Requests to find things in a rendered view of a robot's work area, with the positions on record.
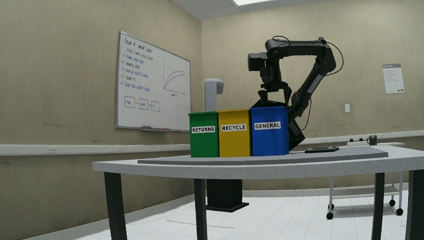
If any green bin with label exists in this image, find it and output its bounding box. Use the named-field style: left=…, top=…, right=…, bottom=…
left=187, top=111, right=220, bottom=158

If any yellow recycle bin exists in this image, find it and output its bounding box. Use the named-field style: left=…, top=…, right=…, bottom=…
left=216, top=108, right=253, bottom=158

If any blue bin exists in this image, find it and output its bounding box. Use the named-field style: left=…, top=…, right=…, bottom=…
left=249, top=106, right=289, bottom=157

